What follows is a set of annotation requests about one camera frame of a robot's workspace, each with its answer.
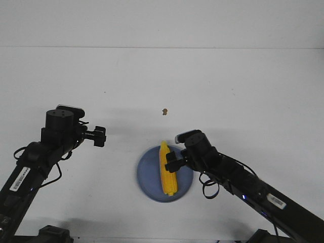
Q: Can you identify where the blue round plate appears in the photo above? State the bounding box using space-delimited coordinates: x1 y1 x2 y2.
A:
137 146 194 203

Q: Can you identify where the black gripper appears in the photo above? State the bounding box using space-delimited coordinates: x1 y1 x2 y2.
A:
75 125 106 147
165 149 192 173

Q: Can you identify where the small brown table stain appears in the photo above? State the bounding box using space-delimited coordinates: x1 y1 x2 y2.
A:
162 108 168 115

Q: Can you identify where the yellow corn cob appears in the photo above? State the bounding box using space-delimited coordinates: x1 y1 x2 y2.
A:
159 141 178 196

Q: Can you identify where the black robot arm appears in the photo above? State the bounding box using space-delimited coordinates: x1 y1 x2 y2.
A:
1 105 106 242
165 130 323 242

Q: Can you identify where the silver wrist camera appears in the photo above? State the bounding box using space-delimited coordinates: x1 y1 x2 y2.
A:
175 130 201 144
56 104 85 120

